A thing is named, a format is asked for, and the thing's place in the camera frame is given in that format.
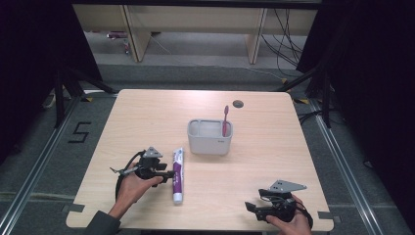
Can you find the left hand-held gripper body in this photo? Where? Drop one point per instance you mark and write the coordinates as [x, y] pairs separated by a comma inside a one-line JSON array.
[[148, 163]]

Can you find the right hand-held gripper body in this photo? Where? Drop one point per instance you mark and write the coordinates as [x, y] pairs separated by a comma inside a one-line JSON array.
[[280, 204]]

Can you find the purple and white toothpaste tube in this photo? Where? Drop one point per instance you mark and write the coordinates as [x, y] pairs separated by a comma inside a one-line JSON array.
[[177, 176]]

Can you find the grey toothbrush holder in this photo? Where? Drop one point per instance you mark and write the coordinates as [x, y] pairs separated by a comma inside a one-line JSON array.
[[208, 138]]

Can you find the pink toothbrush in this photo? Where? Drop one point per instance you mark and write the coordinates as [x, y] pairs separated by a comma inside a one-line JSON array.
[[225, 120]]

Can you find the person's right hand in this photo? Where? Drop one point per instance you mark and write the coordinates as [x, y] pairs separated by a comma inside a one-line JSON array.
[[292, 226]]

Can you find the person's left hand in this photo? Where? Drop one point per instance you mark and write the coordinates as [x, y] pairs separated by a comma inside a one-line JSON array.
[[133, 191]]

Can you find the yellow black tape piece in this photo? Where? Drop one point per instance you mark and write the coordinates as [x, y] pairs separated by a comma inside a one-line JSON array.
[[301, 101], [87, 99]]

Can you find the round grey table grommet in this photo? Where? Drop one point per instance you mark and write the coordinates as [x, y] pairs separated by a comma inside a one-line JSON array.
[[238, 103]]

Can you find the black metal stand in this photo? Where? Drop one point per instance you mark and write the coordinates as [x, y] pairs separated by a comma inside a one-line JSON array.
[[60, 98], [326, 98]]

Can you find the small bottle on floor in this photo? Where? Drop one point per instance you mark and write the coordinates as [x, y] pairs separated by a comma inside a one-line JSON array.
[[126, 46]]

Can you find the light wooden furniture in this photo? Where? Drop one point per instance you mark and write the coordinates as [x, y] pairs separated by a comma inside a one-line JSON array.
[[195, 19]]

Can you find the black curtain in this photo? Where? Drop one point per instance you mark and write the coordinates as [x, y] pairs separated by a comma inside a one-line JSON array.
[[29, 49], [368, 65]]

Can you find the aluminium floor rail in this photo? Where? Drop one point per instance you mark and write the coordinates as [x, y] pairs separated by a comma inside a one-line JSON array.
[[345, 169], [39, 163]]

